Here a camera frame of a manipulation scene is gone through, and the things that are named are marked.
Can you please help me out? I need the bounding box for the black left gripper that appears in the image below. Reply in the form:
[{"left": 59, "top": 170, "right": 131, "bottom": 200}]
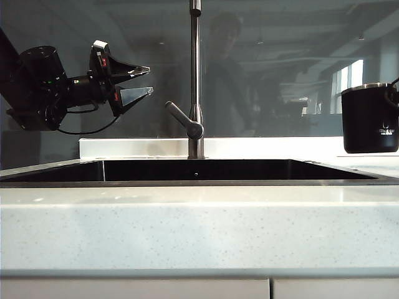
[{"left": 89, "top": 49, "right": 155, "bottom": 117}]

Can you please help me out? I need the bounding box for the steel faucet lever handle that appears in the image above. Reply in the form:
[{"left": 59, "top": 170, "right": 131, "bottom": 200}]
[{"left": 165, "top": 100, "right": 205, "bottom": 140}]

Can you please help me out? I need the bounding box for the black steel-rimmed office mug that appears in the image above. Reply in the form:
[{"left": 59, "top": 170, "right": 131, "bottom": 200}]
[{"left": 340, "top": 81, "right": 399, "bottom": 154}]

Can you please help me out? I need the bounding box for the stainless steel faucet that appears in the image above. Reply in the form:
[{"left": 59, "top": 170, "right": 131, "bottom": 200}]
[{"left": 188, "top": 0, "right": 207, "bottom": 161}]

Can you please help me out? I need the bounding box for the black sink basin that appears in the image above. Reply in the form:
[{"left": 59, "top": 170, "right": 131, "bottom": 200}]
[{"left": 0, "top": 158, "right": 399, "bottom": 188}]

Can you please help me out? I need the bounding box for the white raised counter ledge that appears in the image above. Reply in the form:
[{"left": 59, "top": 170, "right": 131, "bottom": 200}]
[{"left": 79, "top": 135, "right": 399, "bottom": 162}]

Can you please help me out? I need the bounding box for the wide beige cabinet door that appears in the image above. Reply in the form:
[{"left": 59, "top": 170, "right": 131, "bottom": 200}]
[{"left": 0, "top": 278, "right": 271, "bottom": 299}]

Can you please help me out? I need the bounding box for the narrow beige cabinet door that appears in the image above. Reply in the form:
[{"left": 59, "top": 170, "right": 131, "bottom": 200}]
[{"left": 273, "top": 278, "right": 399, "bottom": 299}]

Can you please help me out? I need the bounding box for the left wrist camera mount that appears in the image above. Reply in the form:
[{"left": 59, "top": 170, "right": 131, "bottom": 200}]
[{"left": 91, "top": 39, "right": 110, "bottom": 57}]

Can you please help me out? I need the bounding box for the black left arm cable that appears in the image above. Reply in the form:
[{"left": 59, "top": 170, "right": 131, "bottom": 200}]
[{"left": 57, "top": 104, "right": 121, "bottom": 136}]

